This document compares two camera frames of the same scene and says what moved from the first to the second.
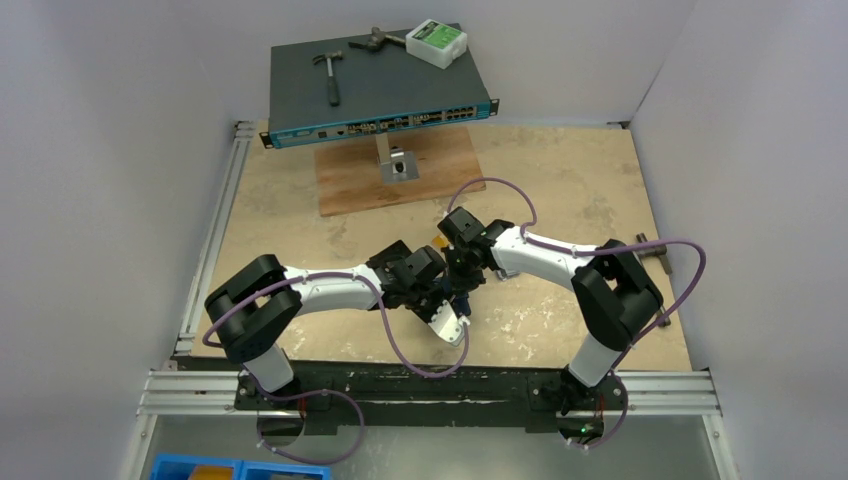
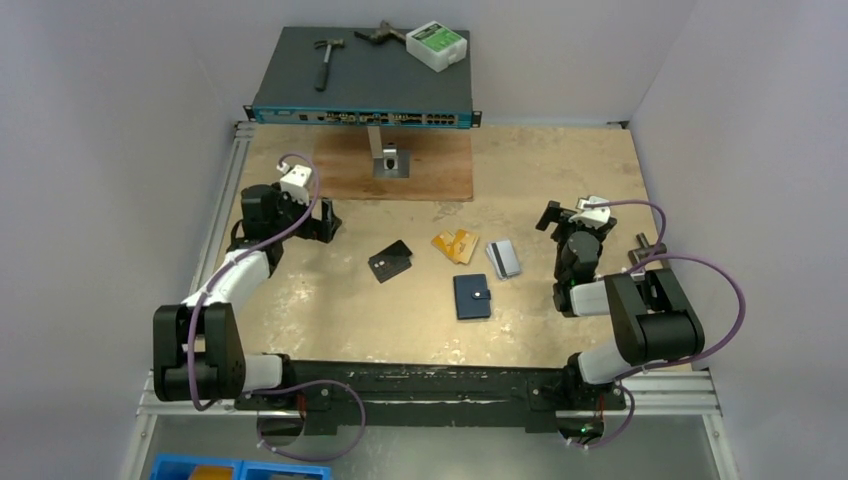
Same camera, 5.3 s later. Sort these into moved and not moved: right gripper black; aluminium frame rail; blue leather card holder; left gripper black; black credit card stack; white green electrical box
Moved: left gripper black; blue leather card holder; right gripper black
Not moved: aluminium frame rail; black credit card stack; white green electrical box
